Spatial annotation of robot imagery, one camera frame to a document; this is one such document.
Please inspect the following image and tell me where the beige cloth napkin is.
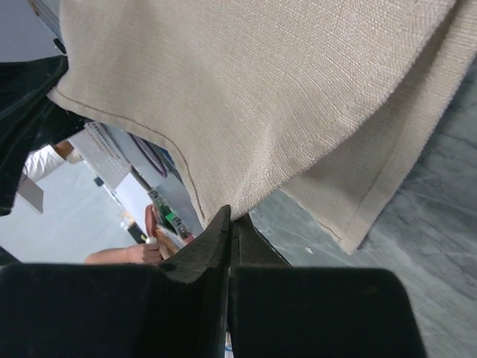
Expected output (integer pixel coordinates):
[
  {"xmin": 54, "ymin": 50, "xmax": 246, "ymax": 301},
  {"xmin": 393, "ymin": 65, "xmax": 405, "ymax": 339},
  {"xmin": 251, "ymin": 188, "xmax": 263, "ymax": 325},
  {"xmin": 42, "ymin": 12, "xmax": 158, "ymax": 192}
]
[{"xmin": 49, "ymin": 1, "xmax": 476, "ymax": 253}]

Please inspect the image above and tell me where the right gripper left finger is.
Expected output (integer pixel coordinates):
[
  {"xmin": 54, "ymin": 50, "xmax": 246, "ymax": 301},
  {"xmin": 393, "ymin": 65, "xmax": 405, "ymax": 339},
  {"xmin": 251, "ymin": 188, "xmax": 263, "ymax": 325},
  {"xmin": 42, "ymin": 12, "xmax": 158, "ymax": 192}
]
[{"xmin": 1, "ymin": 206, "xmax": 231, "ymax": 357}]

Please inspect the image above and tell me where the person's hand in background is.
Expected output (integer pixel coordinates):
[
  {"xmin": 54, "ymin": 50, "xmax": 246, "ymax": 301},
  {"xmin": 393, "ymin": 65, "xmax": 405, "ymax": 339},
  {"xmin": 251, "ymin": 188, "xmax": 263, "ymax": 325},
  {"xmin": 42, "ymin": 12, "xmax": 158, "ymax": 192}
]
[{"xmin": 84, "ymin": 204, "xmax": 168, "ymax": 265}]

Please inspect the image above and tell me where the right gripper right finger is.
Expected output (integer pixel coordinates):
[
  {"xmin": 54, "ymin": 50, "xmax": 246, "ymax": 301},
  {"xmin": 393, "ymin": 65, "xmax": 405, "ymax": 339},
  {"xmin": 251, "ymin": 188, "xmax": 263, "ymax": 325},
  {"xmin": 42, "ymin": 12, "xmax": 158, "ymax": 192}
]
[{"xmin": 228, "ymin": 216, "xmax": 426, "ymax": 357}]

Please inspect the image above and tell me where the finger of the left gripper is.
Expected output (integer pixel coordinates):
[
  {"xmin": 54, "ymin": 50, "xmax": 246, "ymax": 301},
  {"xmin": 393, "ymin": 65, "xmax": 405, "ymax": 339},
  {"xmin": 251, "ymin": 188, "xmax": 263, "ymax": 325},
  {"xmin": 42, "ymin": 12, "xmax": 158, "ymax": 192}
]
[{"xmin": 1, "ymin": 55, "xmax": 89, "ymax": 216}]

